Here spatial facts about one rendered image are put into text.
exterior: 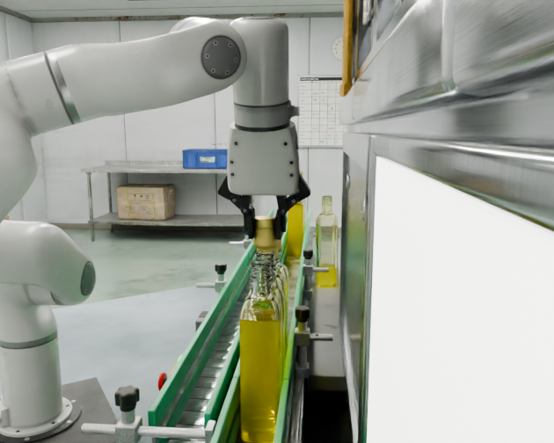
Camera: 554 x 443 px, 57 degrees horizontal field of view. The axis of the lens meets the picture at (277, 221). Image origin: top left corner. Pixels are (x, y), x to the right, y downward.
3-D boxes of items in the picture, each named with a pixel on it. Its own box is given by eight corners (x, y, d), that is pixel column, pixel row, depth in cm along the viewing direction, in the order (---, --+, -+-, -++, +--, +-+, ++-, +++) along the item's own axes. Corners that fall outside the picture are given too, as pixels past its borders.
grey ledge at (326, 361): (352, 424, 94) (353, 367, 92) (304, 422, 95) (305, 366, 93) (336, 278, 187) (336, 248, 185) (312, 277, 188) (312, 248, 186)
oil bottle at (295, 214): (302, 256, 181) (303, 177, 176) (287, 256, 181) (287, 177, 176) (303, 252, 186) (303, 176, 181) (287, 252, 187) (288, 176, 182)
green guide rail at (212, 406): (212, 469, 66) (210, 413, 65) (204, 468, 66) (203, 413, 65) (289, 225, 238) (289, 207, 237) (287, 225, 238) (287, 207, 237)
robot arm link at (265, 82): (174, 20, 56) (159, 17, 65) (184, 114, 61) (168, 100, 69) (298, 15, 62) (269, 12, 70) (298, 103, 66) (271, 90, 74)
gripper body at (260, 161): (300, 108, 72) (300, 183, 76) (229, 108, 73) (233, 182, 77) (297, 121, 65) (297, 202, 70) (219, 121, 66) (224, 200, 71)
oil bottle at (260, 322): (279, 444, 72) (279, 301, 69) (240, 442, 73) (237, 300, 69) (282, 422, 78) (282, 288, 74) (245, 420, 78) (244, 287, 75)
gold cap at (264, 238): (275, 249, 74) (275, 219, 74) (251, 248, 75) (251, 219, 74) (278, 243, 78) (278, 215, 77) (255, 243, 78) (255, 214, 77)
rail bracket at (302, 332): (331, 383, 91) (333, 312, 88) (294, 381, 91) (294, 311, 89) (331, 373, 95) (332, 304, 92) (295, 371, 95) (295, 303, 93)
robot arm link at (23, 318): (14, 324, 94) (7, 240, 91) (83, 328, 92) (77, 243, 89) (-21, 346, 84) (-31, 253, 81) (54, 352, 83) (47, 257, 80)
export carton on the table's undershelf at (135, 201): (115, 219, 620) (113, 186, 613) (132, 214, 663) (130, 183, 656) (164, 221, 609) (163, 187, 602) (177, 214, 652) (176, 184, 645)
